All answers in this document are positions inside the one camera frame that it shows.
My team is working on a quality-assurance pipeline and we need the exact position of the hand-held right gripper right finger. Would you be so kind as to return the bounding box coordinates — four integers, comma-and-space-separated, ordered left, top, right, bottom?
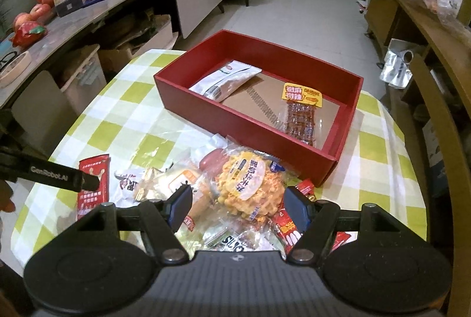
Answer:
284, 186, 396, 265

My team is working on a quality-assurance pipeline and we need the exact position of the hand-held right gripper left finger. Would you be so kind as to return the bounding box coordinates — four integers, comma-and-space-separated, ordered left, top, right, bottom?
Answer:
79, 186, 194, 263

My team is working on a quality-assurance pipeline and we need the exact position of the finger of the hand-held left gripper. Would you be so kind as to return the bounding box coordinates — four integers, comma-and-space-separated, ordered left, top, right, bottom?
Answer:
0, 147, 101, 192

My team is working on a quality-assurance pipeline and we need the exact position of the red packet white shapes print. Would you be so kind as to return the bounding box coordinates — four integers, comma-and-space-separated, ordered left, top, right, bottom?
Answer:
274, 180, 350, 256

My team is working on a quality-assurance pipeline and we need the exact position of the red snack packet white lettering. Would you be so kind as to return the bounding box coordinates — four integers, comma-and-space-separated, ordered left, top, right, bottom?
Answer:
77, 154, 111, 222

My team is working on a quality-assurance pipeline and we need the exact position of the yellow waffle snack packet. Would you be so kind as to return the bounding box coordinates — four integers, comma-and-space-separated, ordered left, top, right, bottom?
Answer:
209, 150, 292, 226

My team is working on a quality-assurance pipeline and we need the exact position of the white packet dark lettering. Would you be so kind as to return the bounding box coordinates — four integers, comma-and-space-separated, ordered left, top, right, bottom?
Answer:
199, 223, 284, 252

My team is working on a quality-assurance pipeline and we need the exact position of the red cardboard box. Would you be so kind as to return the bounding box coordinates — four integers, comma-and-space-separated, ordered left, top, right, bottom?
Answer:
154, 29, 365, 188

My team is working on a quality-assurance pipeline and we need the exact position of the person's left hand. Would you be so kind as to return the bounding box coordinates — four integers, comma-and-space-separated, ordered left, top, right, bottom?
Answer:
0, 180, 16, 213

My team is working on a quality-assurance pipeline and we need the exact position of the clear bread packet orange label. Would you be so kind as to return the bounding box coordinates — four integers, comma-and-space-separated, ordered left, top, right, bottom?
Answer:
158, 167, 210, 231

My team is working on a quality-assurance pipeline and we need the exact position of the gold foil snack packet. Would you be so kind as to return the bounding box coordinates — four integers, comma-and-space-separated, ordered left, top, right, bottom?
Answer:
134, 167, 164, 202

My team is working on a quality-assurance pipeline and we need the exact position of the sausage packet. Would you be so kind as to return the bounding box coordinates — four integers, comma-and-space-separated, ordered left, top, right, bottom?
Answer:
189, 135, 236, 180

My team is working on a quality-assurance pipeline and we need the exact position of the white packet red figure print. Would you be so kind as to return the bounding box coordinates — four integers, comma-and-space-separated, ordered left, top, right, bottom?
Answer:
112, 170, 148, 208

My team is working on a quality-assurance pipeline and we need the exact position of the red spicy sticks packet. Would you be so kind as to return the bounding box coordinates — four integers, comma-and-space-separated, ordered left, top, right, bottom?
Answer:
276, 82, 324, 148

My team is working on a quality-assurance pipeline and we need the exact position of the green white checked tablecloth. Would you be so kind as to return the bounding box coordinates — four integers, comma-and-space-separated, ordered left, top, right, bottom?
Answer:
11, 49, 429, 266

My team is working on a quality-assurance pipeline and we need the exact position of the brown cardboard insert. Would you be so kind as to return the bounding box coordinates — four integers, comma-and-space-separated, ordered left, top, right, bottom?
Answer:
221, 72, 346, 152

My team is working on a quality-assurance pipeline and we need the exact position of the red strawberry-shaped bag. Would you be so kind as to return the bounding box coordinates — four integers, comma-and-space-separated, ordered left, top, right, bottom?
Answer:
10, 22, 48, 47

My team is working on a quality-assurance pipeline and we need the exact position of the white blue carton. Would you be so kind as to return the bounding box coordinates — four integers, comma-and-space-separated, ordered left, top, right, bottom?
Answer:
421, 118, 454, 194

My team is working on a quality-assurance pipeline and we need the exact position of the red apple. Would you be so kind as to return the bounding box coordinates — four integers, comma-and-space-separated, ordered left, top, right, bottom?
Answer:
29, 4, 52, 23
14, 12, 35, 31

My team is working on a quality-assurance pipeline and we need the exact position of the dark small carton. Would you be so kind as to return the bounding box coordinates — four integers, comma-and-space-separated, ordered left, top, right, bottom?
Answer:
53, 0, 88, 18

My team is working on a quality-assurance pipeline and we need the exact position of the silver foil bag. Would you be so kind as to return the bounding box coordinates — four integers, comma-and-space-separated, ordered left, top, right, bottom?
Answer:
379, 48, 415, 88

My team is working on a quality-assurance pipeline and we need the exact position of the clear plastic bag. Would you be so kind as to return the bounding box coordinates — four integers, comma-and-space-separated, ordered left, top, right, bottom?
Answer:
436, 0, 465, 25

